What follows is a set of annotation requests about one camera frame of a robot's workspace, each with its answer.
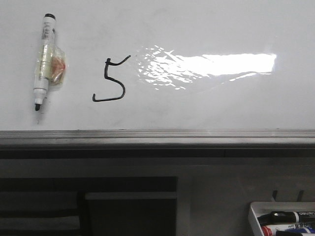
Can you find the white black whiteboard marker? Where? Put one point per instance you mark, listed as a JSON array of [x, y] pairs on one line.
[[50, 64]]

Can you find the dark cabinet box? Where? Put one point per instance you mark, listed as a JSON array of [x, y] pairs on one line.
[[132, 213]]

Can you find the white marker tray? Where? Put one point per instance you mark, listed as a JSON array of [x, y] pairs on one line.
[[261, 208]]

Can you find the left metal tray hook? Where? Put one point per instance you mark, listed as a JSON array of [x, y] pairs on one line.
[[274, 195]]

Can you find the metal tray hook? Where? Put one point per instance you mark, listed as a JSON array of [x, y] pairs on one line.
[[274, 195], [300, 196]]

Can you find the red capped marker in tray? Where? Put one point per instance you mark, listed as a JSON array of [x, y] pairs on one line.
[[270, 230]]

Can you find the black capped marker in tray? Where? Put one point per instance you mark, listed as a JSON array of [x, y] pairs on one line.
[[287, 217]]

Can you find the right metal tray hook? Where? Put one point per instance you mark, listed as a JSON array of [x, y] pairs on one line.
[[300, 196]]

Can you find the blue marker in tray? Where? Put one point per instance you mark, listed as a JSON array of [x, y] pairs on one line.
[[297, 232]]

